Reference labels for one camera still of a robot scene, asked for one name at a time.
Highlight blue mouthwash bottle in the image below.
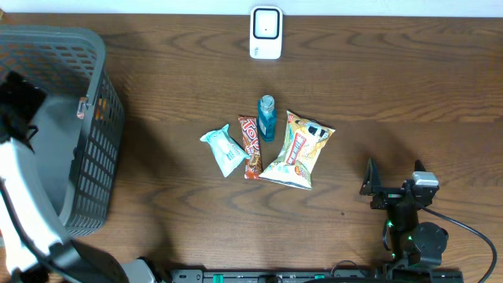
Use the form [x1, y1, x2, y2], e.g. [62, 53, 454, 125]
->
[257, 95, 277, 142]

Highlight red chocolate bar wrapper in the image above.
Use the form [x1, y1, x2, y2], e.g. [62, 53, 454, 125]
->
[238, 116, 263, 179]

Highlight light blue tissue pack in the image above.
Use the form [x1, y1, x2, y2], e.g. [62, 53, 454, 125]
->
[200, 124, 250, 178]

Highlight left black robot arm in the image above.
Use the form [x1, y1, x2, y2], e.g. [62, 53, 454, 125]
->
[1, 72, 162, 283]

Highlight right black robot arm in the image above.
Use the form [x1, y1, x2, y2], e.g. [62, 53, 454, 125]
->
[359, 158, 449, 282]

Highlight orange basket tag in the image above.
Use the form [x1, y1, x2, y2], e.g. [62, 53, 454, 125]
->
[76, 97, 88, 119]

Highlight grey plastic shopping basket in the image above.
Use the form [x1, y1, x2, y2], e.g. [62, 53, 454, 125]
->
[1, 25, 125, 236]

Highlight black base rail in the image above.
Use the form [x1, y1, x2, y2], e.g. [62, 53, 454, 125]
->
[169, 269, 464, 283]

